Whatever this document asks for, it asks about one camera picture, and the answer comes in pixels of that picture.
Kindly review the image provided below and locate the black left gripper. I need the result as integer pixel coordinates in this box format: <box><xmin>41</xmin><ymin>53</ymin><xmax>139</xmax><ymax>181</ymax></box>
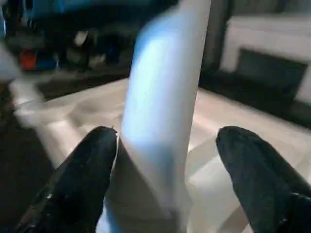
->
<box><xmin>14</xmin><ymin>0</ymin><xmax>180</xmax><ymax>71</ymax></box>

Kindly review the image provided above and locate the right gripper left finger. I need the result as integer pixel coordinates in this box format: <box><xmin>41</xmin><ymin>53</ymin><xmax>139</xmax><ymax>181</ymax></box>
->
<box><xmin>14</xmin><ymin>126</ymin><xmax>119</xmax><ymax>233</ymax></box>

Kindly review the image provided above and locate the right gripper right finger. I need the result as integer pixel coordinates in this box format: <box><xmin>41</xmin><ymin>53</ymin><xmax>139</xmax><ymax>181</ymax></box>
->
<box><xmin>215</xmin><ymin>126</ymin><xmax>311</xmax><ymax>233</ymax></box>

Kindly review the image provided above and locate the white plastic table top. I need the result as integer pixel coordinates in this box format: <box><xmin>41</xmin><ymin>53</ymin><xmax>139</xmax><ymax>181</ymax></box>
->
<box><xmin>14</xmin><ymin>77</ymin><xmax>311</xmax><ymax>233</ymax></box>

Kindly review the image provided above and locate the black table mat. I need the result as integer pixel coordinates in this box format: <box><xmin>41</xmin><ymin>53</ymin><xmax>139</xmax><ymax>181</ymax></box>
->
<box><xmin>0</xmin><ymin>67</ymin><xmax>311</xmax><ymax>219</ymax></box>

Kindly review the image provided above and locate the grey pleated curtain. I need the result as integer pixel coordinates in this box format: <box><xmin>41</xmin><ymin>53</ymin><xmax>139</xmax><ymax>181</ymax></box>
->
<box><xmin>210</xmin><ymin>0</ymin><xmax>235</xmax><ymax>70</ymax></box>

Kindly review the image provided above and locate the white sideboard cabinet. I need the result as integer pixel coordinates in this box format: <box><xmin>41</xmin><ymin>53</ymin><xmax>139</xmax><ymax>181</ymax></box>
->
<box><xmin>220</xmin><ymin>14</ymin><xmax>311</xmax><ymax>100</ymax></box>

